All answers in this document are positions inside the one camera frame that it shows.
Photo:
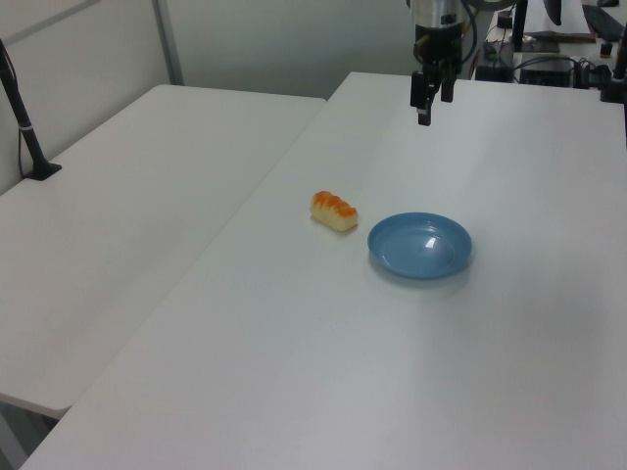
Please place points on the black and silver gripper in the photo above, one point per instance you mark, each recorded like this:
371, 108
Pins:
437, 36

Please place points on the blue plastic plate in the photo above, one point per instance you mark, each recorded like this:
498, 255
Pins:
419, 245

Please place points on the toy bread loaf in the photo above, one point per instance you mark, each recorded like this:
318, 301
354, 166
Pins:
333, 211

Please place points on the black electronics box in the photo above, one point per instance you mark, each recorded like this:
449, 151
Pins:
545, 68

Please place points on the black keyboard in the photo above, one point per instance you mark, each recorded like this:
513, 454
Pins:
605, 22

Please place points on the black upright stand post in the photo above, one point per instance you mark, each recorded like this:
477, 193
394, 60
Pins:
518, 29

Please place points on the black table clamp mount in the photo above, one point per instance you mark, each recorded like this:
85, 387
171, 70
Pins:
612, 83

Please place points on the grey partition post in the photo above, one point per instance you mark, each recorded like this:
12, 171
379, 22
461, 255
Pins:
169, 41

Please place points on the black camera stand pole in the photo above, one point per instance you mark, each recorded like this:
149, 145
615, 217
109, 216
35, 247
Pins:
22, 122

